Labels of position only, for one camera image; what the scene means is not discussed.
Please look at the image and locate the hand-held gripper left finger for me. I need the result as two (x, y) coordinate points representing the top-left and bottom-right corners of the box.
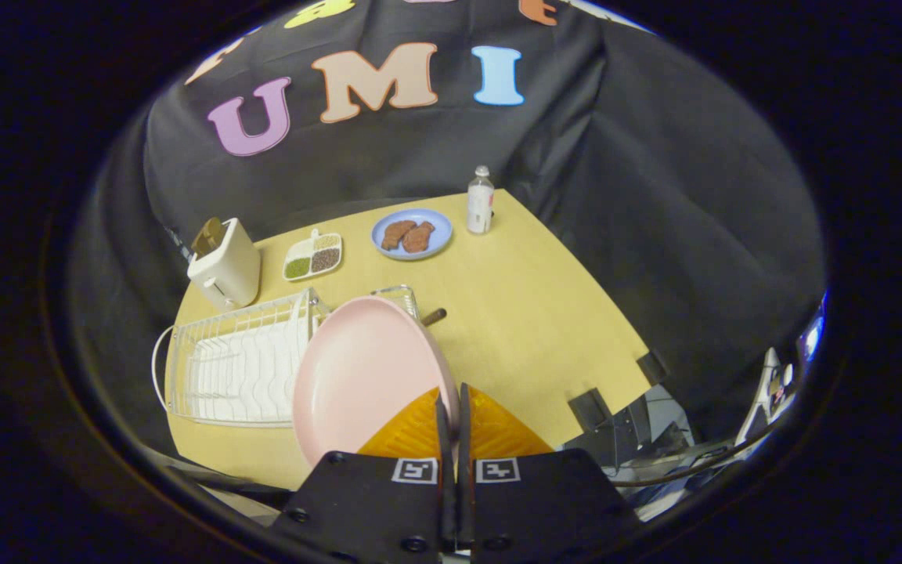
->
(269, 384), (458, 564)

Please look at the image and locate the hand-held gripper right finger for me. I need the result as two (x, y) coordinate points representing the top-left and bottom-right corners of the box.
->
(456, 381), (645, 564)

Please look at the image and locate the pink plate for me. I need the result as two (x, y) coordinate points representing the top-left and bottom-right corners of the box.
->
(291, 295), (462, 469)

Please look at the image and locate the white wire dish rack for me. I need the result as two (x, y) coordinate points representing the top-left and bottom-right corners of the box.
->
(151, 287), (334, 429)

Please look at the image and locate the clear glass basket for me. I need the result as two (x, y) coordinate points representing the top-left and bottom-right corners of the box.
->
(370, 284), (421, 320)

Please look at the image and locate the white divided bean dish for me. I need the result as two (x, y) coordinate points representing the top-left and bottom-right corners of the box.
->
(282, 228), (345, 284)

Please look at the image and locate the blue plate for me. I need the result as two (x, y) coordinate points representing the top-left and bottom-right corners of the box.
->
(370, 207), (454, 262)

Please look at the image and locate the brown meat piece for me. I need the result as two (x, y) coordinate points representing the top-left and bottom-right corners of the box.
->
(401, 221), (437, 255)
(381, 219), (418, 252)

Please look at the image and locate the white toaster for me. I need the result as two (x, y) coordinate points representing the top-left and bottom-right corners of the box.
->
(186, 217), (263, 313)

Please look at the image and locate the clear plastic bottle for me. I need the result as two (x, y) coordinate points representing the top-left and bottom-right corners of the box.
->
(465, 164), (496, 236)

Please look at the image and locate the brown bread slice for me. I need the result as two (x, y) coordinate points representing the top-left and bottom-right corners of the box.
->
(192, 217), (227, 256)

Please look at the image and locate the black table bracket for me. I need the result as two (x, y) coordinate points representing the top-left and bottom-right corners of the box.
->
(567, 388), (614, 433)
(636, 349), (670, 386)

